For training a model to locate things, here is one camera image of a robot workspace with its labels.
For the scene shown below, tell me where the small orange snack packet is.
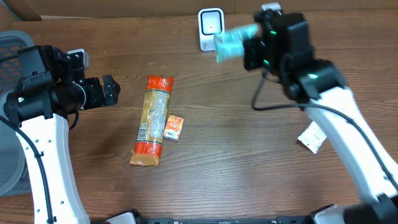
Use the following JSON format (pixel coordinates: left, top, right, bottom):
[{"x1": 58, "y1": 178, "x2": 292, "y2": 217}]
[{"x1": 164, "y1": 115, "x2": 184, "y2": 141}]

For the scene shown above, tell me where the teal snack packet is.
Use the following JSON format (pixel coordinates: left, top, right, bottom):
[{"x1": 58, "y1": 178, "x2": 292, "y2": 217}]
[{"x1": 213, "y1": 24, "x2": 259, "y2": 63}]

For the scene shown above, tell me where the orange noodle package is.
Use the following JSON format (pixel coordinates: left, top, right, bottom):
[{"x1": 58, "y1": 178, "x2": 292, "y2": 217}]
[{"x1": 130, "y1": 75, "x2": 174, "y2": 166}]

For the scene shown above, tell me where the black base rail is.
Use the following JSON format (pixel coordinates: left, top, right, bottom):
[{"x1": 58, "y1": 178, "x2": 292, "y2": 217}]
[{"x1": 105, "y1": 210, "x2": 312, "y2": 224}]

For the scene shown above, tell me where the dark grey plastic basket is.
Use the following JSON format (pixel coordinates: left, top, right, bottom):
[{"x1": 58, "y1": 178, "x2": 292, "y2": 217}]
[{"x1": 1, "y1": 30, "x2": 34, "y2": 197}]

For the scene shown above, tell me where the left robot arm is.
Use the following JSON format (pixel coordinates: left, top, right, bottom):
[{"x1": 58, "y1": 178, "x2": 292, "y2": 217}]
[{"x1": 1, "y1": 45, "x2": 121, "y2": 223}]

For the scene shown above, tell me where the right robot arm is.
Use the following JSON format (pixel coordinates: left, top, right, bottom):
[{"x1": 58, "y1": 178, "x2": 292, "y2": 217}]
[{"x1": 243, "y1": 9, "x2": 397, "y2": 224}]

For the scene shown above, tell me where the white barcode scanner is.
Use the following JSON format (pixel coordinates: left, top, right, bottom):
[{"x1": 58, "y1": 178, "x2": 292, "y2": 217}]
[{"x1": 198, "y1": 7, "x2": 225, "y2": 52}]

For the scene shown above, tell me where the white tube gold cap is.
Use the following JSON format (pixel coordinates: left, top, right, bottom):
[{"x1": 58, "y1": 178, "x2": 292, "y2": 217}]
[{"x1": 297, "y1": 121, "x2": 327, "y2": 154}]

